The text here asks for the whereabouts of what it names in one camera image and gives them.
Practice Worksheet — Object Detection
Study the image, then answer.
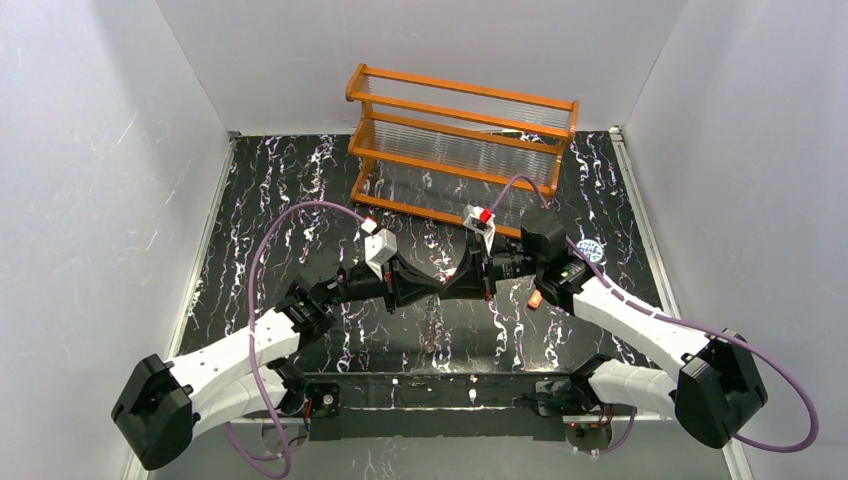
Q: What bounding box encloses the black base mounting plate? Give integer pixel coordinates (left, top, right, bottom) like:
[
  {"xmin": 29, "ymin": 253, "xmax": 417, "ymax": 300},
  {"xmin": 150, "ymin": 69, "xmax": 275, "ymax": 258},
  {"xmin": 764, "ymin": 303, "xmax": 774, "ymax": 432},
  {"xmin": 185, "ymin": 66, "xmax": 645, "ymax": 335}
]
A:
[{"xmin": 261, "ymin": 372, "xmax": 614, "ymax": 452}]

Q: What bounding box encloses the orange wooden rack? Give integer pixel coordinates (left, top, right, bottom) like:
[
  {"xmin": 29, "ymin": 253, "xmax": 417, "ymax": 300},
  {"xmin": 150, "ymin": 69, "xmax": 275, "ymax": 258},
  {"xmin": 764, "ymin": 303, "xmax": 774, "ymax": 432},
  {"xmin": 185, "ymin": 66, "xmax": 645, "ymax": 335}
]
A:
[{"xmin": 345, "ymin": 64, "xmax": 580, "ymax": 237}]

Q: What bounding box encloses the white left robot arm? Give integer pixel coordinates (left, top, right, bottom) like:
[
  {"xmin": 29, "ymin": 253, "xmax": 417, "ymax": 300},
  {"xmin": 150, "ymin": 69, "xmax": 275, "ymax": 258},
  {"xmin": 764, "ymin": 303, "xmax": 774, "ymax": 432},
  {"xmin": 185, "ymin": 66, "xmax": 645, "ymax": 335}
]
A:
[{"xmin": 110, "ymin": 255, "xmax": 443, "ymax": 470}]

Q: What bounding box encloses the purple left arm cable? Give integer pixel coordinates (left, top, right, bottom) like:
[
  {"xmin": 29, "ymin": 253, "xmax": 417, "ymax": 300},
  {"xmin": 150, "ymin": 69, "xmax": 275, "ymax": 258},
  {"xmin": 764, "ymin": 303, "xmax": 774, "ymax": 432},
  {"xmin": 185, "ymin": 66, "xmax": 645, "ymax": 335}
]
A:
[{"xmin": 223, "ymin": 200, "xmax": 369, "ymax": 480}]

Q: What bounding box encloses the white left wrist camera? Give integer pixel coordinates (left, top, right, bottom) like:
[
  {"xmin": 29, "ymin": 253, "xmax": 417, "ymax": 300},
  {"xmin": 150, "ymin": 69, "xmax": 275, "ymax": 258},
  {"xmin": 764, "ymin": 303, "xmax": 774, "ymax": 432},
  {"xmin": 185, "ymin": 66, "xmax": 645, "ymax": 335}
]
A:
[{"xmin": 361, "ymin": 217, "xmax": 397, "ymax": 281}]

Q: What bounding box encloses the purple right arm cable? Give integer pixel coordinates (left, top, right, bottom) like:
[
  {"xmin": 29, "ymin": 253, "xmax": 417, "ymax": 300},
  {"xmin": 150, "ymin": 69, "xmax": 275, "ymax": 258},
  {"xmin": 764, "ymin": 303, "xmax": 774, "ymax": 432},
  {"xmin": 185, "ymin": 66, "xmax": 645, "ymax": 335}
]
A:
[{"xmin": 490, "ymin": 174, "xmax": 820, "ymax": 456}]

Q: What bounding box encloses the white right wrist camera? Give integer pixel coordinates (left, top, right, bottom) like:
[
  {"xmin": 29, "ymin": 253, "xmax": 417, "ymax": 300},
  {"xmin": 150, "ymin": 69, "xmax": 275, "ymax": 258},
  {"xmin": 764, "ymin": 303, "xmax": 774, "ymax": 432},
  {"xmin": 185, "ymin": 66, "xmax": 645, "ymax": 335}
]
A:
[{"xmin": 462, "ymin": 205, "xmax": 496, "ymax": 254}]

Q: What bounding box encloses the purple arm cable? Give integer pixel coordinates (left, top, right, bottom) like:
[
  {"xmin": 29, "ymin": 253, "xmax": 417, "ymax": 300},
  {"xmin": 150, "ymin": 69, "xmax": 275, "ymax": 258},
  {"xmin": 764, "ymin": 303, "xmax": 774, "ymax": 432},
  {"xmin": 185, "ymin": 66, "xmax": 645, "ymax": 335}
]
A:
[
  {"xmin": 223, "ymin": 200, "xmax": 369, "ymax": 480},
  {"xmin": 490, "ymin": 174, "xmax": 820, "ymax": 456}
]

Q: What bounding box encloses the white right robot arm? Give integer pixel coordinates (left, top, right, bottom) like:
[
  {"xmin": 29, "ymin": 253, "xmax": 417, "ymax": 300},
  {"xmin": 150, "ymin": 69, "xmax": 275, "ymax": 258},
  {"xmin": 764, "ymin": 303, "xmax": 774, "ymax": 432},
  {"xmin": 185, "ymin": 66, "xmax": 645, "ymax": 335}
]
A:
[{"xmin": 441, "ymin": 205, "xmax": 768, "ymax": 448}]

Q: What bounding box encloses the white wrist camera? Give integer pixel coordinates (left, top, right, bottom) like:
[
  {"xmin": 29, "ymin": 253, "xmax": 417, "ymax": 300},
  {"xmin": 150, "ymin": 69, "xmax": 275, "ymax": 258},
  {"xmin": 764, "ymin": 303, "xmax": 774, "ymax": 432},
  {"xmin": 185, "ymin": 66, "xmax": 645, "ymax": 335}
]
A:
[
  {"xmin": 361, "ymin": 217, "xmax": 397, "ymax": 281},
  {"xmin": 462, "ymin": 205, "xmax": 496, "ymax": 254}
]

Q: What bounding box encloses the orange capped tube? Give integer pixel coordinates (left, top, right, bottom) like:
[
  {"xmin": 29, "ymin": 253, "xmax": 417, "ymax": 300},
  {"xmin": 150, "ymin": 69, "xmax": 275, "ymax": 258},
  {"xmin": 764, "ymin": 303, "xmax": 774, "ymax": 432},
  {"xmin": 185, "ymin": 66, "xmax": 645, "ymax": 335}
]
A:
[{"xmin": 526, "ymin": 291, "xmax": 543, "ymax": 310}]

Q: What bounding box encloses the blue lidded jar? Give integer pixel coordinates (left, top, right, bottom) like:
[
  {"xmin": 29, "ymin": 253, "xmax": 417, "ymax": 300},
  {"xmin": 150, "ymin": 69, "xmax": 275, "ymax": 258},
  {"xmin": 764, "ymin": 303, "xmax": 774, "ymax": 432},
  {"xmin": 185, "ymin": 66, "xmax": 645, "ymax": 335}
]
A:
[{"xmin": 576, "ymin": 238, "xmax": 605, "ymax": 264}]

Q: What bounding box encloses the metal oval keyring holder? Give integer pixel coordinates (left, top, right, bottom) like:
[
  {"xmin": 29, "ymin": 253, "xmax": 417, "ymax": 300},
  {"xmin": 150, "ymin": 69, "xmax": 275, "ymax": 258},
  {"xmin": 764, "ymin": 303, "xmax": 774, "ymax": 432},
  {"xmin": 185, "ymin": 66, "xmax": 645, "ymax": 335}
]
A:
[{"xmin": 422, "ymin": 296, "xmax": 441, "ymax": 354}]

